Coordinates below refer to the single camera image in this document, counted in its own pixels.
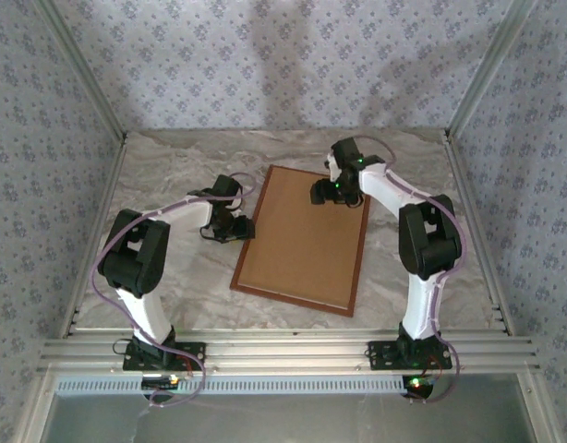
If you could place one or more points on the brown fibreboard backing board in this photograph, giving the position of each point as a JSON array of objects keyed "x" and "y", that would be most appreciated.
[{"x": 302, "y": 240}]

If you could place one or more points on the brown wooden picture frame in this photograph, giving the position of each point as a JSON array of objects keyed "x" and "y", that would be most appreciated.
[{"x": 288, "y": 300}]

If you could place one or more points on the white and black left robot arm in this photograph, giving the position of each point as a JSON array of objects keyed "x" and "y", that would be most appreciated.
[{"x": 147, "y": 314}]

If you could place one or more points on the small controller circuit board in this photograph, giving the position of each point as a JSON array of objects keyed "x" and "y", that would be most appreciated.
[
  {"x": 161, "y": 382},
  {"x": 419, "y": 385}
]

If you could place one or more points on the grey metal sheet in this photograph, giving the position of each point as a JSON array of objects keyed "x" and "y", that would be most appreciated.
[{"x": 288, "y": 420}]

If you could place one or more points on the aluminium side rail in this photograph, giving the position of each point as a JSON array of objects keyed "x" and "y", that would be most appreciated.
[
  {"x": 455, "y": 161},
  {"x": 117, "y": 161}
]

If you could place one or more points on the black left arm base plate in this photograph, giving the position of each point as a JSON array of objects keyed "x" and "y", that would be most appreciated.
[{"x": 196, "y": 353}]

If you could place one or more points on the aluminium mounting rail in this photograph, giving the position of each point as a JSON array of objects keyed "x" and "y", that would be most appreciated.
[{"x": 288, "y": 350}]

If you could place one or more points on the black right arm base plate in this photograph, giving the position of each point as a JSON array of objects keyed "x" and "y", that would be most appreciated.
[{"x": 380, "y": 355}]

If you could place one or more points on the aluminium corner post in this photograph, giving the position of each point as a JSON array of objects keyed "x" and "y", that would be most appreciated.
[
  {"x": 85, "y": 69},
  {"x": 488, "y": 69}
]

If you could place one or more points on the aluminium lower frame beam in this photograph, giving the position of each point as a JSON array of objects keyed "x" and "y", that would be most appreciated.
[
  {"x": 539, "y": 410},
  {"x": 34, "y": 410}
]

